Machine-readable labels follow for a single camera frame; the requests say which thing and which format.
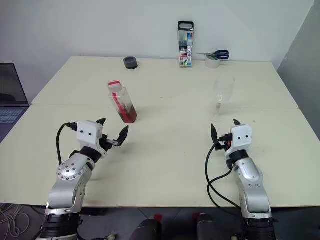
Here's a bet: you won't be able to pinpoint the bottle with red liquid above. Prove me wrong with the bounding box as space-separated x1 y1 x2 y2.
106 79 139 124

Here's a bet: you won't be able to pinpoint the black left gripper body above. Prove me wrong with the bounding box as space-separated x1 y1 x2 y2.
98 134 121 152

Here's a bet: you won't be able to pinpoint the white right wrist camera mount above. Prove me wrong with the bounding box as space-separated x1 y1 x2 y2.
223 124 254 159

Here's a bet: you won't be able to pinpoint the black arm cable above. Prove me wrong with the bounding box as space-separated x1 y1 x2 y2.
55 121 77 165
205 143 241 209

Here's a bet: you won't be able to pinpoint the white cord on floor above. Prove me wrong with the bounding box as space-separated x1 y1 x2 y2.
0 202 31 238

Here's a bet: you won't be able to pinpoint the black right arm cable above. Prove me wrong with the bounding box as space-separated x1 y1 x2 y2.
205 143 241 209

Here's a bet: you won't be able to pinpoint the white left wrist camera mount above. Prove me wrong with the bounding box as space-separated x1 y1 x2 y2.
75 120 105 158

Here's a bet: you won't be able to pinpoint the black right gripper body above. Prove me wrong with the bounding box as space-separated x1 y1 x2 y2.
214 133 234 153

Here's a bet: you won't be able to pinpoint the grey laptop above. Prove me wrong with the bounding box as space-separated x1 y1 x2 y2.
0 62 31 145

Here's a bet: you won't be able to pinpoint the marker pen pack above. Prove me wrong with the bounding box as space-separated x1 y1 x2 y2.
177 20 196 69

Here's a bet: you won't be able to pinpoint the blue handled scissors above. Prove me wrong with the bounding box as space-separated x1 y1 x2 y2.
195 49 230 61

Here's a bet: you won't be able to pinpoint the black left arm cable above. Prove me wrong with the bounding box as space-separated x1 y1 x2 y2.
55 121 77 165

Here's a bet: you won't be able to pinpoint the white tape roll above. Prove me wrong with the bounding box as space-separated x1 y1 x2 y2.
205 54 222 69

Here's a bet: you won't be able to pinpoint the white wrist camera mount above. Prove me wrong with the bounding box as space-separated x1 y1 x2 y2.
223 124 254 159
75 120 105 158

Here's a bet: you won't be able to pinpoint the dark rounded shape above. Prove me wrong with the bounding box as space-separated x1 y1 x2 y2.
195 212 221 240
129 216 163 240

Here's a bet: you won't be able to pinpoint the clear wine glass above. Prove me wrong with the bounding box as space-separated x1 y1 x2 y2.
208 74 237 121

